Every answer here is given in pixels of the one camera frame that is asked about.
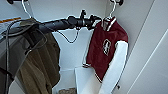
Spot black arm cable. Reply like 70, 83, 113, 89
56, 27, 81, 45
2, 18, 50, 94

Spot white label orange stripe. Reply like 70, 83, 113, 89
0, 17, 22, 26

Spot maroon varsity jacket white sleeves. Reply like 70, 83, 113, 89
82, 16, 129, 94

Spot white inner cabinet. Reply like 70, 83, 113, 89
73, 65, 101, 94

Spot white wardrobe body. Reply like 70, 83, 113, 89
0, 0, 149, 94

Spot black wardrobe hook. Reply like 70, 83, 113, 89
109, 0, 124, 6
5, 0, 25, 5

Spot olive green jacket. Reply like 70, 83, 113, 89
14, 18, 62, 94

